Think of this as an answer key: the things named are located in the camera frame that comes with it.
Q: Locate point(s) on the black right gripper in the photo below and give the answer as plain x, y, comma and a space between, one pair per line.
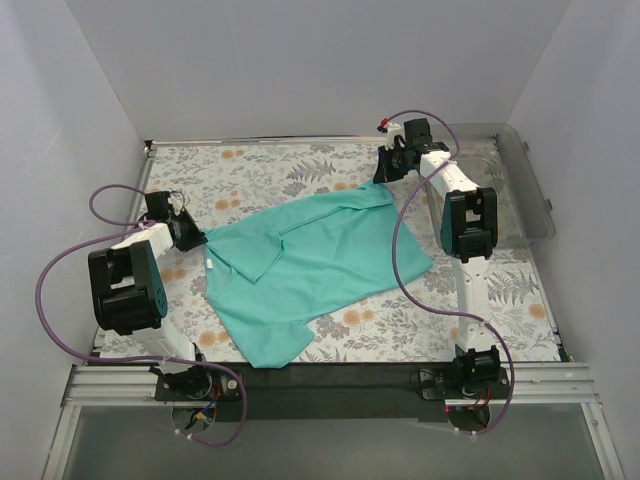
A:
388, 166

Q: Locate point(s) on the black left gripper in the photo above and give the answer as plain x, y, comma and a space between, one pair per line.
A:
189, 233

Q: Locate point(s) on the teal t shirt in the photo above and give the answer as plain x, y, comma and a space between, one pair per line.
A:
271, 273

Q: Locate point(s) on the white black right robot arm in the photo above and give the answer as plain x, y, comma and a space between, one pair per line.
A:
468, 235

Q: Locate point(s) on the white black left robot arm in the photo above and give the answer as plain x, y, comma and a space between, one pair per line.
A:
129, 297

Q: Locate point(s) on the floral patterned table mat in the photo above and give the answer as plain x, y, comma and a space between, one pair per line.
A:
223, 184

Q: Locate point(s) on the clear plastic bin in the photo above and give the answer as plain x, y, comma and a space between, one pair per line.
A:
493, 155

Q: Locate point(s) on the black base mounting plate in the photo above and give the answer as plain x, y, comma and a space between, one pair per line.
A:
318, 391

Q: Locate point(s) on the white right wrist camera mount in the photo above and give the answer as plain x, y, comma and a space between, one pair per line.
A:
394, 133

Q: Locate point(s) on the aluminium frame rail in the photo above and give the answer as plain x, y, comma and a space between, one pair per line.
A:
532, 383

